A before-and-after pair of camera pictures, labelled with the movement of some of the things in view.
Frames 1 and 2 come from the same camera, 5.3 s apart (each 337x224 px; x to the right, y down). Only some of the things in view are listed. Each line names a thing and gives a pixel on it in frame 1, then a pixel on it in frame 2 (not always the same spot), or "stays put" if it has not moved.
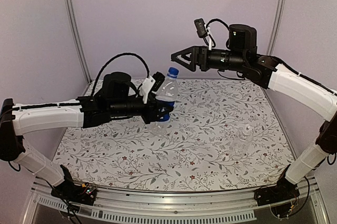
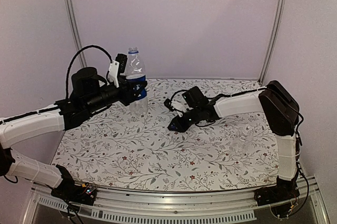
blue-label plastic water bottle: (168, 93) to (139, 86)
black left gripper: (154, 106) to (127, 95)
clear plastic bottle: (240, 144) stays put
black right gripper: (199, 52) to (181, 126)
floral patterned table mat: (224, 136) stays put
